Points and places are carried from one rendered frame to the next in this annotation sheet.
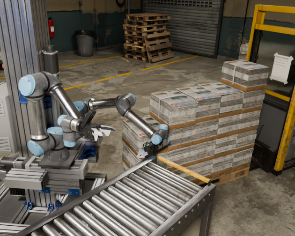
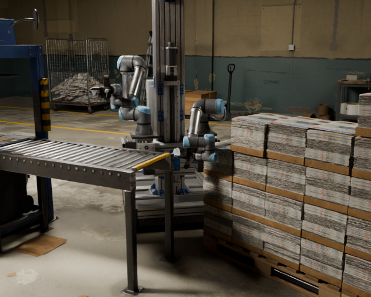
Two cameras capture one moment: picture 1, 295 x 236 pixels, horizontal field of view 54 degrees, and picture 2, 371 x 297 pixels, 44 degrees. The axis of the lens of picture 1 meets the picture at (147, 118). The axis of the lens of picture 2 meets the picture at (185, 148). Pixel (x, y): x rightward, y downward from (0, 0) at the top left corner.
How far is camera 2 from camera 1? 3.35 m
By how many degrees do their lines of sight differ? 72
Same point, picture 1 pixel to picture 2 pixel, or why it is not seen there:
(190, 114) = (256, 138)
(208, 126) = (289, 172)
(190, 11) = not seen: outside the picture
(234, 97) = (331, 138)
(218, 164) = (311, 254)
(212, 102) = (291, 134)
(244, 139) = (365, 236)
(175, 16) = not seen: outside the picture
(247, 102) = (359, 156)
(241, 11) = not seen: outside the picture
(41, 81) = (126, 60)
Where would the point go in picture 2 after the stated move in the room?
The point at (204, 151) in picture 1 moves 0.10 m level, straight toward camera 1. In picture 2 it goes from (282, 213) to (267, 213)
